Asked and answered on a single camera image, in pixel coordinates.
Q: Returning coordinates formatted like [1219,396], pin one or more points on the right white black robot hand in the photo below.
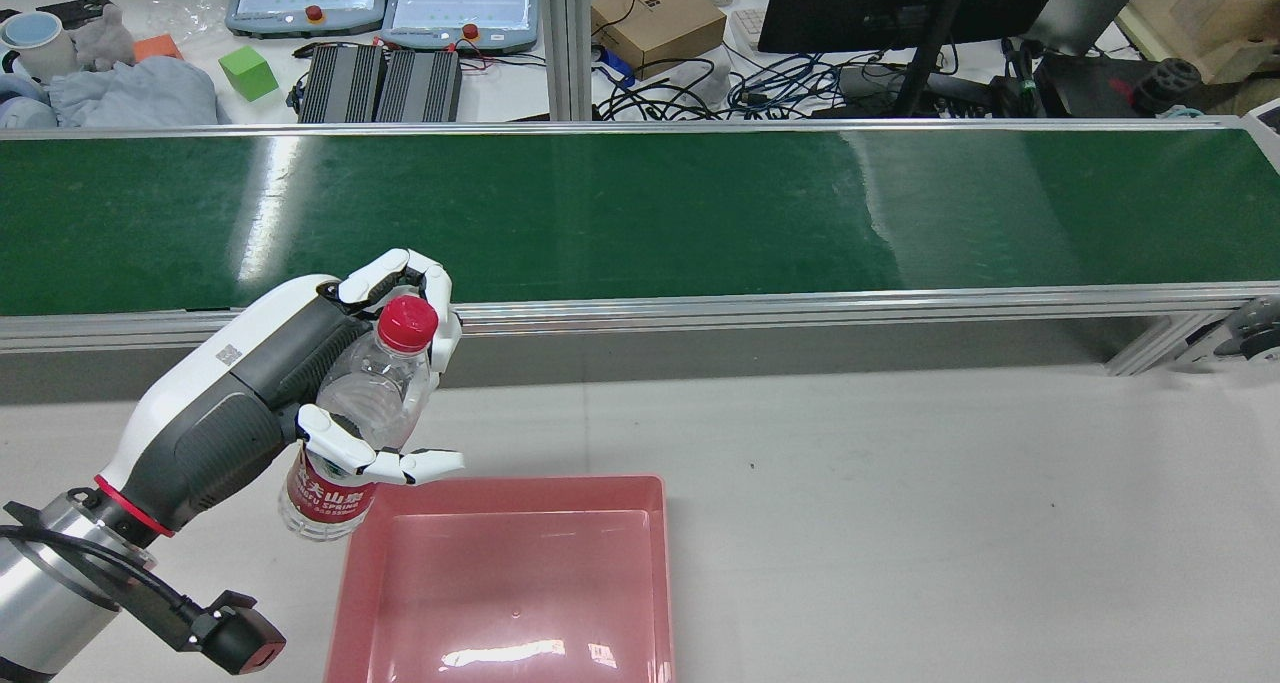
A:
[230,403]

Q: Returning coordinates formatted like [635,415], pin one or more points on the clear water bottle red cap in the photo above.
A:
[325,503]

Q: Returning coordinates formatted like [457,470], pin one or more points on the pink plastic basket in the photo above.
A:
[500,583]

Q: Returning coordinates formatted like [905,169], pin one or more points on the light blue cloth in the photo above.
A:
[130,93]

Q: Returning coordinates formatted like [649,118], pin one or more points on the green cube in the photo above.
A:
[248,73]

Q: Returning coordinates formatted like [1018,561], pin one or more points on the orange block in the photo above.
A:
[158,48]

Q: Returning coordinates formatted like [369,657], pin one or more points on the grey plush toy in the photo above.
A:
[105,43]

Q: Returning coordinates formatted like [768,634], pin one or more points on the clear plastic wrapper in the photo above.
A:
[190,8]

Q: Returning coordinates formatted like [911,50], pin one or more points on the white mug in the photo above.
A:
[35,48]

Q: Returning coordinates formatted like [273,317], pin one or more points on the small black box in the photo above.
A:
[70,10]

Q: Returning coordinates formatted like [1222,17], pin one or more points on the brown cardboard box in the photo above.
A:
[660,18]

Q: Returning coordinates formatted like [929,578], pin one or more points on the clear crumpled plastic bag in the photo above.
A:
[710,78]

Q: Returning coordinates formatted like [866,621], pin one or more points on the white keyboard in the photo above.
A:
[748,28]

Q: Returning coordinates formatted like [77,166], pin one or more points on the black monitor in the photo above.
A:
[850,8]

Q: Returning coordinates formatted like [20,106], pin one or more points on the black device box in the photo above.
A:
[1085,88]

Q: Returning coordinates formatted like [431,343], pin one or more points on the grey flat panel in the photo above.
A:
[1085,8]

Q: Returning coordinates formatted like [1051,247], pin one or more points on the black ribbed roller wheel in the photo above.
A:
[1165,85]

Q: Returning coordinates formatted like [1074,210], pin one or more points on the grey conveyor motor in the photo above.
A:
[1255,328]

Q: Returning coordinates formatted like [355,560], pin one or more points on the light wooden box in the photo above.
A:
[1220,13]

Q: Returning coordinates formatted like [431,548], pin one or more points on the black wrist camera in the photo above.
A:
[240,643]

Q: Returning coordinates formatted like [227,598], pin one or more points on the aluminium profile post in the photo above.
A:
[565,43]

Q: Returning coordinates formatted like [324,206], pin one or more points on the green belt conveyor aluminium frame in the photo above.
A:
[700,213]

